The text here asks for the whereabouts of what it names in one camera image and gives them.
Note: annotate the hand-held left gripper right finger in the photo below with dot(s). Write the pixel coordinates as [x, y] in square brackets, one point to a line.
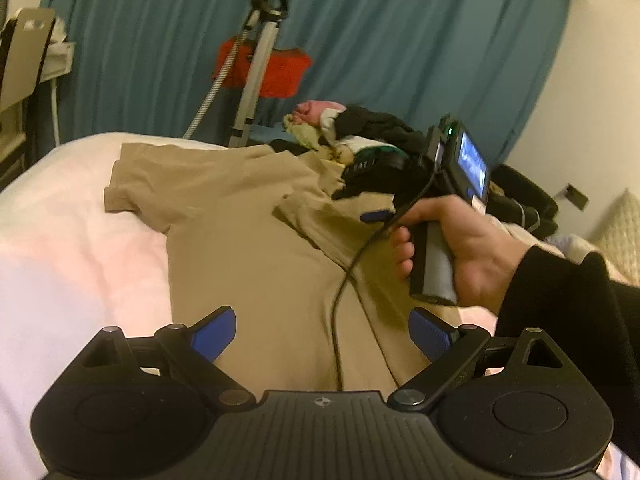
[430, 337]

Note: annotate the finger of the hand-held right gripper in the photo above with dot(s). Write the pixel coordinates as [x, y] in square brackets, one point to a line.
[377, 216]
[350, 192]

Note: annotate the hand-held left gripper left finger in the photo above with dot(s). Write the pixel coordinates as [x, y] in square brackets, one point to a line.
[215, 335]

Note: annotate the tan printed t-shirt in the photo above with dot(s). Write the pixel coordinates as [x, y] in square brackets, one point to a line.
[250, 240]

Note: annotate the person's right forearm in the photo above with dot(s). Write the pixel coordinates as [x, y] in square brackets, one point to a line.
[575, 310]

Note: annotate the pile of clothes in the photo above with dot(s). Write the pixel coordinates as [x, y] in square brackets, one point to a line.
[360, 120]

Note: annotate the person's right hand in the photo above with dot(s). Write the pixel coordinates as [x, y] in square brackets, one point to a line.
[475, 250]

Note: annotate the black sofa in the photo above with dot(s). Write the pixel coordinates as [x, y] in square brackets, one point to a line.
[525, 195]

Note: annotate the red fuzzy bag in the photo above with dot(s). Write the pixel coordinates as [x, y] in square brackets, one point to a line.
[285, 72]

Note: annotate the garment steamer with pole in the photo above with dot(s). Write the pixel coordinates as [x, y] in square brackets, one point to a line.
[255, 70]

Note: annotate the pastel tie-dye duvet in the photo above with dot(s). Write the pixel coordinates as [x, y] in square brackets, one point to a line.
[75, 260]

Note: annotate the teal curtain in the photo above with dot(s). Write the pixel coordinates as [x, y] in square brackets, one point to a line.
[400, 35]

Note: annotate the patterned pillow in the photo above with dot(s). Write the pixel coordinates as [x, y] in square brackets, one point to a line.
[620, 235]

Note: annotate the white dressing table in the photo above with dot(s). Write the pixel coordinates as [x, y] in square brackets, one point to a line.
[57, 65]

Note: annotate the white crumpled cloth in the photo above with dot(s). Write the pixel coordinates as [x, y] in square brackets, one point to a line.
[59, 30]

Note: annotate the grey and black chair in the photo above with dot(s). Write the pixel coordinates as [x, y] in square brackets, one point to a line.
[22, 60]

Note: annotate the wall socket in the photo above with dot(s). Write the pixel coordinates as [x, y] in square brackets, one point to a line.
[578, 196]

